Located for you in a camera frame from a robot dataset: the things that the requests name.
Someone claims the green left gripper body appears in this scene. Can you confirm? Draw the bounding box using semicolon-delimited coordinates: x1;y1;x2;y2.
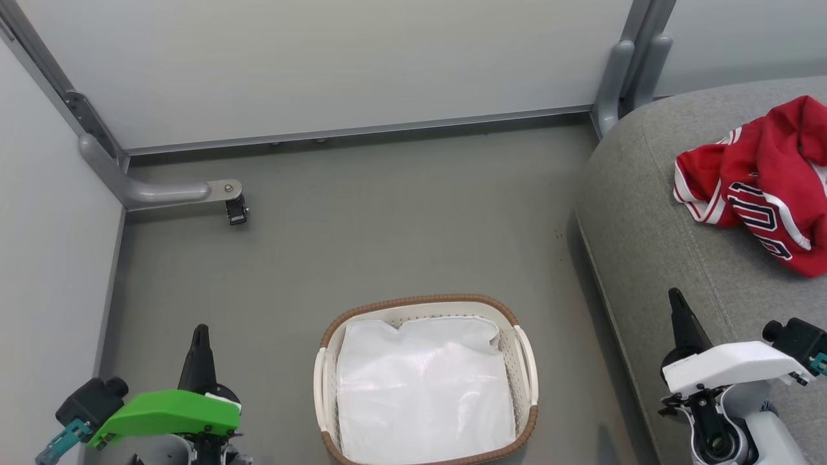
87;389;242;460

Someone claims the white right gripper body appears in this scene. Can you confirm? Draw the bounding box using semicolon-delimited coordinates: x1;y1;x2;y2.
658;340;817;421

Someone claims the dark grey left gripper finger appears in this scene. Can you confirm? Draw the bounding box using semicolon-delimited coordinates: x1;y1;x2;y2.
177;324;241;404

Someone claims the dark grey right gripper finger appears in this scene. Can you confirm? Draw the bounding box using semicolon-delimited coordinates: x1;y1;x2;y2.
662;287;714;370

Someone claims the red basketball jersey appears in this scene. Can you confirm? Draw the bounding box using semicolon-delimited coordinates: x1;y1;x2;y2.
673;95;827;279

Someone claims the grey fabric sofa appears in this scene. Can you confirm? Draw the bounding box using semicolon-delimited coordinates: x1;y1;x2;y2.
574;76;827;465

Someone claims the black caster wheel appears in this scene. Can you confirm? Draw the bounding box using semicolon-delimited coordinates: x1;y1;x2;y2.
224;194;250;226

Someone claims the white laundry basket brown rim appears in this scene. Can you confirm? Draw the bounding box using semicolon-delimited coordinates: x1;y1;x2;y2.
313;294;539;465

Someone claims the long grey partition foot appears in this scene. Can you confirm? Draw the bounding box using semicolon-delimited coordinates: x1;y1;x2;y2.
78;133;244;211

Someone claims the white cloth basket liner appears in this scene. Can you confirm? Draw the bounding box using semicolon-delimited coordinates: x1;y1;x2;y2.
335;315;518;465

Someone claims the short grey partition foot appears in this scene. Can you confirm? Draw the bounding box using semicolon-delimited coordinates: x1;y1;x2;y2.
632;33;674;112
591;39;636;140

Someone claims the teal left camera connector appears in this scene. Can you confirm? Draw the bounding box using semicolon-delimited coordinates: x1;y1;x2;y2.
35;418;92;465

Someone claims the black partition hinge bracket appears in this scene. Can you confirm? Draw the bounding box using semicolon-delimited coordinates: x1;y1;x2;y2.
63;90;121;162

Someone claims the grey aluminium partition rail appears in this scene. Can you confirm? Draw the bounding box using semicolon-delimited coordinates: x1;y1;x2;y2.
121;105;594;156

